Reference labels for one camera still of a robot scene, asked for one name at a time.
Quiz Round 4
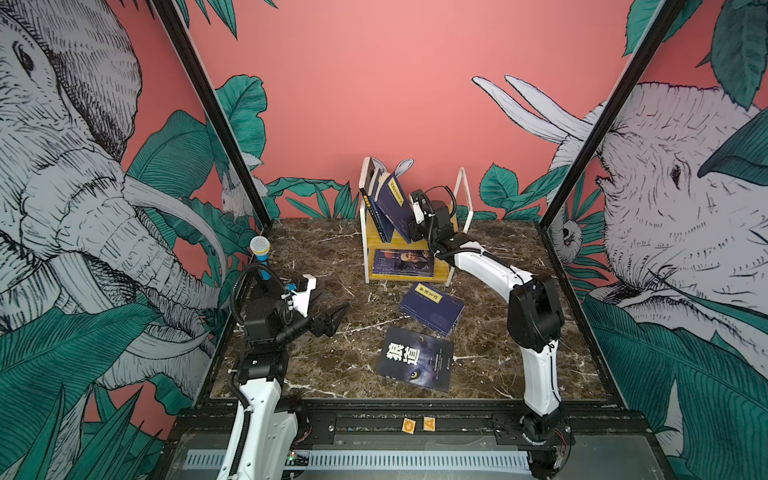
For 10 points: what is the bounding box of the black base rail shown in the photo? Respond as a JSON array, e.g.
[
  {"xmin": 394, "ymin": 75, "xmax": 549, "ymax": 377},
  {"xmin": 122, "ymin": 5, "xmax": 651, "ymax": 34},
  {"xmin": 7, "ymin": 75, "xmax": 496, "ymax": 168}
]
[{"xmin": 173, "ymin": 395, "xmax": 649, "ymax": 448}]

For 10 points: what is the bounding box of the blue teal microphone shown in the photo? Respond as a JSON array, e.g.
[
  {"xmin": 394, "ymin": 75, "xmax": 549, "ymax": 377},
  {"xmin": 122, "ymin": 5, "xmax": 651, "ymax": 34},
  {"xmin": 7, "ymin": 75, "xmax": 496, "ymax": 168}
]
[{"xmin": 249, "ymin": 235, "xmax": 271, "ymax": 280}]

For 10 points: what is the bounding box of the dark brown book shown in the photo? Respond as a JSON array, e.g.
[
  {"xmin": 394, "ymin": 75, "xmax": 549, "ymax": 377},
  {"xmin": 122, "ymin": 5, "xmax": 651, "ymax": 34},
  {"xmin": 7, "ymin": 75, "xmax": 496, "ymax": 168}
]
[{"xmin": 358, "ymin": 156, "xmax": 387, "ymax": 242}]

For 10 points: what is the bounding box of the blue book yellow label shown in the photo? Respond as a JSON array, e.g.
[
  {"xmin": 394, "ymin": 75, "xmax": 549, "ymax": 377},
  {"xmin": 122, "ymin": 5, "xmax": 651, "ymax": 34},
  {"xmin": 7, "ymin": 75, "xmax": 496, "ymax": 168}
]
[
  {"xmin": 360, "ymin": 171, "xmax": 394, "ymax": 243},
  {"xmin": 400, "ymin": 282, "xmax": 465, "ymax": 336},
  {"xmin": 374, "ymin": 173, "xmax": 415, "ymax": 244}
]

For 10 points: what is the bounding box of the black frame post right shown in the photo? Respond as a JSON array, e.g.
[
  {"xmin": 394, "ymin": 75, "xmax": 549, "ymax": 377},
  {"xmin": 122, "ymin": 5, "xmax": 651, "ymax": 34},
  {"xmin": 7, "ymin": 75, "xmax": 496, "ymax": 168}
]
[{"xmin": 538, "ymin": 0, "xmax": 686, "ymax": 230}]

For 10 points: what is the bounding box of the black frame post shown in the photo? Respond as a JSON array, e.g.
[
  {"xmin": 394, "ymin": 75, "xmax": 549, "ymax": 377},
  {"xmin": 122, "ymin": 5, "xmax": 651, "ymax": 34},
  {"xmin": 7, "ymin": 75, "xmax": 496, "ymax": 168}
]
[
  {"xmin": 151, "ymin": 0, "xmax": 273, "ymax": 235},
  {"xmin": 538, "ymin": 0, "xmax": 686, "ymax": 230}
]

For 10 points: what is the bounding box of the orange tag G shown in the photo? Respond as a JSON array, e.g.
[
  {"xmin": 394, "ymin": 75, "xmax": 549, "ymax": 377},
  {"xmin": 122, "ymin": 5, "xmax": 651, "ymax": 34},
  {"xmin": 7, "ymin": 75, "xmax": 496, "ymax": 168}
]
[{"xmin": 401, "ymin": 418, "xmax": 416, "ymax": 434}]

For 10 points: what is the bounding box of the orange tag A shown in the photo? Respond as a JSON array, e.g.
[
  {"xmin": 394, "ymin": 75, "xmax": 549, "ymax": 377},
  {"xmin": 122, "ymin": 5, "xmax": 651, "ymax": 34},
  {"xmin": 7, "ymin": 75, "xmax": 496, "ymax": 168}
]
[{"xmin": 423, "ymin": 416, "xmax": 436, "ymax": 432}]

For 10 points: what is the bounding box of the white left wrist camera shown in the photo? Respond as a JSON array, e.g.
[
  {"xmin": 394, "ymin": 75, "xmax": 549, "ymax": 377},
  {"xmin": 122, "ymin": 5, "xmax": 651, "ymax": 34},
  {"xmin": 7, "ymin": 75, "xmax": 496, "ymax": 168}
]
[{"xmin": 285, "ymin": 274, "xmax": 317, "ymax": 317}]

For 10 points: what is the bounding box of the purple portrait book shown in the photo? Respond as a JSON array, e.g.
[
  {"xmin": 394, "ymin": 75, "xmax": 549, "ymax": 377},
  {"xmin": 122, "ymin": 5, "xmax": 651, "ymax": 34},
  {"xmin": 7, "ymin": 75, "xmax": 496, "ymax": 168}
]
[{"xmin": 372, "ymin": 249, "xmax": 434, "ymax": 277}]

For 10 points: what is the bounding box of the black frame post left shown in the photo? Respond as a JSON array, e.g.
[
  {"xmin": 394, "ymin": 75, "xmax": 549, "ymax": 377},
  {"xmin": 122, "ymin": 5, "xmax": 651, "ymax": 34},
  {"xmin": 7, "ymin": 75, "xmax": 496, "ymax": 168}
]
[{"xmin": 151, "ymin": 0, "xmax": 273, "ymax": 235}]

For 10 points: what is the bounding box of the white slotted cable duct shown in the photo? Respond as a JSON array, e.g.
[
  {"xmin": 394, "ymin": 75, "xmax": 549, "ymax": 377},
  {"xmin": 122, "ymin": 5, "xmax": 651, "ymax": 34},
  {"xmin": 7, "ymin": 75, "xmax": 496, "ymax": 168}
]
[{"xmin": 182, "ymin": 449, "xmax": 532, "ymax": 475}]

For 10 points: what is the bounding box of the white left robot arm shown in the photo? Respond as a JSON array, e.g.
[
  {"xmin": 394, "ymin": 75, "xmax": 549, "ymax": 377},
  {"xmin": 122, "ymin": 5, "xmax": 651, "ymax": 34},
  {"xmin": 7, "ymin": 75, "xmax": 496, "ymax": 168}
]
[{"xmin": 218, "ymin": 297, "xmax": 350, "ymax": 479}]

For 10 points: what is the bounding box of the white metal wooden shelf rack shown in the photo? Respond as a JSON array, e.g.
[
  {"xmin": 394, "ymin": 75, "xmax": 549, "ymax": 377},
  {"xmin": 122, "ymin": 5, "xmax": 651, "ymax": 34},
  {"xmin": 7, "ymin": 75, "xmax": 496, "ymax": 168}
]
[{"xmin": 358, "ymin": 156, "xmax": 475, "ymax": 286}]

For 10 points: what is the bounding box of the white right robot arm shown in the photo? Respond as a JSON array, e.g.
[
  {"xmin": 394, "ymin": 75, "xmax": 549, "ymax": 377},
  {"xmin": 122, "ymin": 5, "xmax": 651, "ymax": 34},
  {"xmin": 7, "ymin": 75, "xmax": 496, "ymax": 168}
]
[{"xmin": 408, "ymin": 192, "xmax": 565, "ymax": 421}]

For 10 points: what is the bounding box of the dark wolf cover book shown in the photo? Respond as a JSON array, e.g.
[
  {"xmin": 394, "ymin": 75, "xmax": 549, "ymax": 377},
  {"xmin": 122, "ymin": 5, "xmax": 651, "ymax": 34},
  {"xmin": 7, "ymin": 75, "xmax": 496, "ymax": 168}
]
[{"xmin": 376, "ymin": 327, "xmax": 454, "ymax": 392}]

